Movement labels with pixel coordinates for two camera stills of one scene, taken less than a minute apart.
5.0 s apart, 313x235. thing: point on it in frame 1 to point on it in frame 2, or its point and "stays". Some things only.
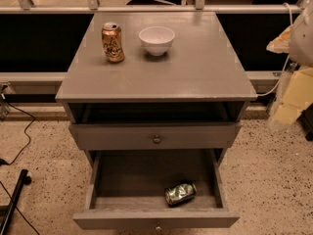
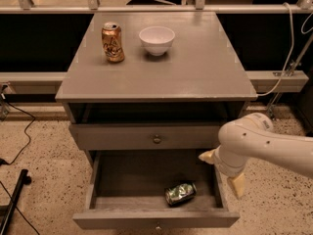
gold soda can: [111, 42] stays
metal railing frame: [21, 5] stays
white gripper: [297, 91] to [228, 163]
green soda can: [179, 193] stays
